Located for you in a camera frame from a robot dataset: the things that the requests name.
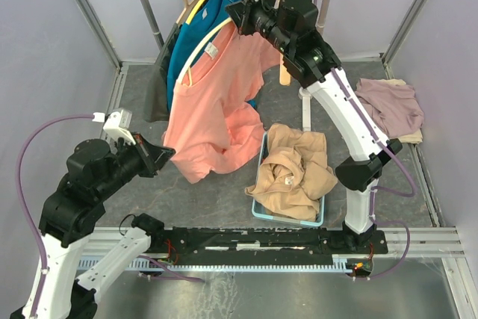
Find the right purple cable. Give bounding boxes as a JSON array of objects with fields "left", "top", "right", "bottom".
[{"left": 272, "top": 0, "right": 418, "bottom": 281}]

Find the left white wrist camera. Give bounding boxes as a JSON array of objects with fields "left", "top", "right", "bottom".
[{"left": 93, "top": 108, "right": 136, "bottom": 145}]

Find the yellow plastic hanger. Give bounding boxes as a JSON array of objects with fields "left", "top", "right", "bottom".
[{"left": 185, "top": 0, "right": 207, "bottom": 24}]

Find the cream plastic hanger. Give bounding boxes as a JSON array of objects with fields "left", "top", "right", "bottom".
[{"left": 175, "top": 0, "right": 243, "bottom": 87}]

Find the teal blue t shirt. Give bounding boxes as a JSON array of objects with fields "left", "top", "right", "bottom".
[{"left": 167, "top": 0, "right": 239, "bottom": 111}]

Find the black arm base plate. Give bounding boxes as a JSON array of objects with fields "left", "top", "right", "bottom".
[{"left": 146, "top": 227, "right": 388, "bottom": 267}]

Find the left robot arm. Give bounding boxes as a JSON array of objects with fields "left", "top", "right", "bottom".
[{"left": 11, "top": 133, "right": 175, "bottom": 318}]

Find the lilac t shirt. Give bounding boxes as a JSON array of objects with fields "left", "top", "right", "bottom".
[{"left": 355, "top": 78, "right": 424, "bottom": 143}]

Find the pink t shirt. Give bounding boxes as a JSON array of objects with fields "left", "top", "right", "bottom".
[{"left": 164, "top": 24, "right": 279, "bottom": 184}]

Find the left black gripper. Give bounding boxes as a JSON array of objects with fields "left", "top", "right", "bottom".
[{"left": 98, "top": 129, "right": 178, "bottom": 198}]

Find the aluminium frame rail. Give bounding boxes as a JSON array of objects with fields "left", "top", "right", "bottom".
[{"left": 81, "top": 227, "right": 465, "bottom": 258}]

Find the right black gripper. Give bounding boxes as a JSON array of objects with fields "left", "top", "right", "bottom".
[{"left": 227, "top": 0, "right": 294, "bottom": 55}]

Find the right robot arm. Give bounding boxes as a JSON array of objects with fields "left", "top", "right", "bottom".
[{"left": 226, "top": 0, "right": 403, "bottom": 253}]

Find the pale peach plastic hanger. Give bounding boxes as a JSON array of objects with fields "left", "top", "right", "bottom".
[{"left": 279, "top": 55, "right": 291, "bottom": 86}]

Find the beige t shirt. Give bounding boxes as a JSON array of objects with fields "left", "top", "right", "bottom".
[{"left": 245, "top": 123, "right": 338, "bottom": 221}]

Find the light blue cable duct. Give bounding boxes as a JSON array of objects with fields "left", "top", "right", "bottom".
[{"left": 76, "top": 255, "right": 354, "bottom": 271}]

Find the purple cable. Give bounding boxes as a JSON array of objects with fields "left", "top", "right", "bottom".
[
  {"left": 272, "top": 0, "right": 418, "bottom": 281},
  {"left": 16, "top": 114, "right": 205, "bottom": 316}
]

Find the light blue plastic basket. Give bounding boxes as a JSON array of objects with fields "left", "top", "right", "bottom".
[{"left": 251, "top": 132, "right": 326, "bottom": 228}]

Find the dark grey t shirt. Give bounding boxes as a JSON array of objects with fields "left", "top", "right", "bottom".
[{"left": 143, "top": 24, "right": 182, "bottom": 123}]

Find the cream folded t shirt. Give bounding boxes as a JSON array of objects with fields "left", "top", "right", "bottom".
[{"left": 384, "top": 79, "right": 424, "bottom": 144}]

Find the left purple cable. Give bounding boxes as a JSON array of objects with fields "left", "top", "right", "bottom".
[{"left": 16, "top": 114, "right": 205, "bottom": 316}]

